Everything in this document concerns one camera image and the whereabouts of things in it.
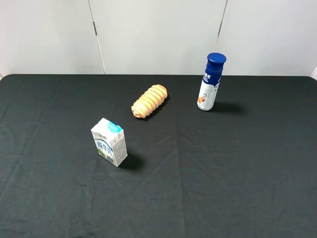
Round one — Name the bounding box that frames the blue white yogurt bottle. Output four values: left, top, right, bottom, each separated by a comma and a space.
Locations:
197, 53, 226, 111

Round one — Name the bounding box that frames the ridged bread roll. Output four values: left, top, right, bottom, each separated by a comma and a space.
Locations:
131, 84, 168, 119

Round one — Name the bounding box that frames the white milk carton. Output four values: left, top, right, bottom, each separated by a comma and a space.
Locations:
91, 118, 128, 167

